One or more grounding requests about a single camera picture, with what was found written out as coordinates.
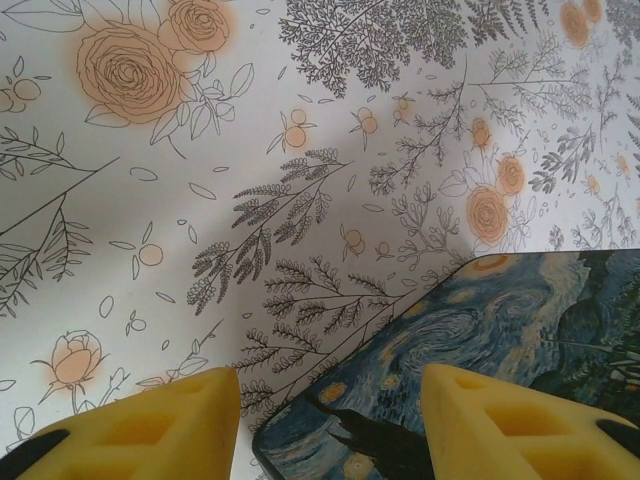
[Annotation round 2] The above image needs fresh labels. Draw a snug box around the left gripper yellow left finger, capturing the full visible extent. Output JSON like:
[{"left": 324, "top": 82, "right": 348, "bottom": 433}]
[{"left": 0, "top": 366, "right": 243, "bottom": 480}]

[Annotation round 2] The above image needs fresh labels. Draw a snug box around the starry night print tin box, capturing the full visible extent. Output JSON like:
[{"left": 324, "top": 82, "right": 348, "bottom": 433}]
[{"left": 251, "top": 252, "right": 640, "bottom": 480}]

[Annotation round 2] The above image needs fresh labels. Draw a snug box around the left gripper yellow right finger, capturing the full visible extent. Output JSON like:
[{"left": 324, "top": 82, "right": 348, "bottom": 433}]
[{"left": 419, "top": 363, "right": 640, "bottom": 480}]

